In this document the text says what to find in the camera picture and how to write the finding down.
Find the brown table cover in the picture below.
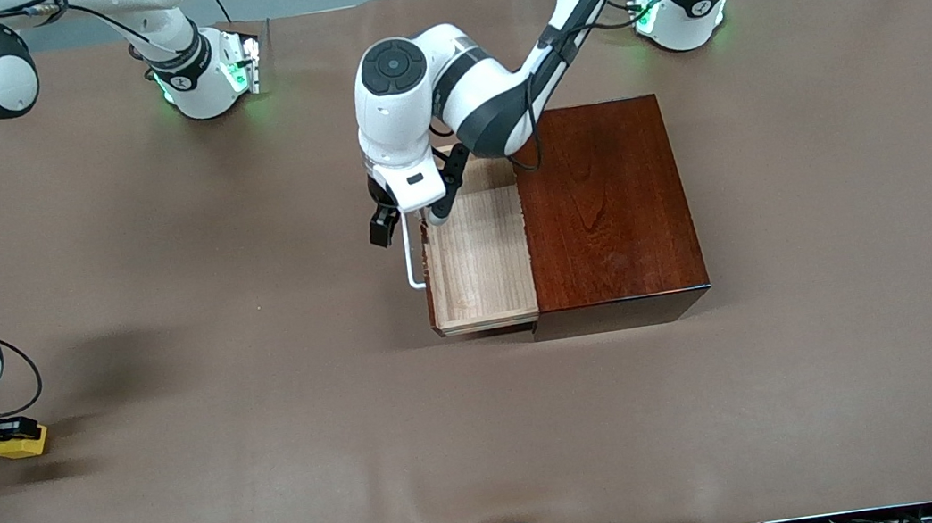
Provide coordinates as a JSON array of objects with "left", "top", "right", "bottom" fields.
[{"left": 0, "top": 0, "right": 932, "bottom": 523}]

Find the yellow block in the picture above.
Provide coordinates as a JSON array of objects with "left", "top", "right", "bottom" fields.
[{"left": 0, "top": 423, "right": 52, "bottom": 462}]

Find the light wooden drawer white handle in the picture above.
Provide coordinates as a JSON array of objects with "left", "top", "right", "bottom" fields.
[{"left": 391, "top": 136, "right": 543, "bottom": 343}]

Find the dark brown wooden cabinet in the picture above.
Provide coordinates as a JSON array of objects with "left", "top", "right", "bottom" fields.
[{"left": 503, "top": 90, "right": 718, "bottom": 344}]

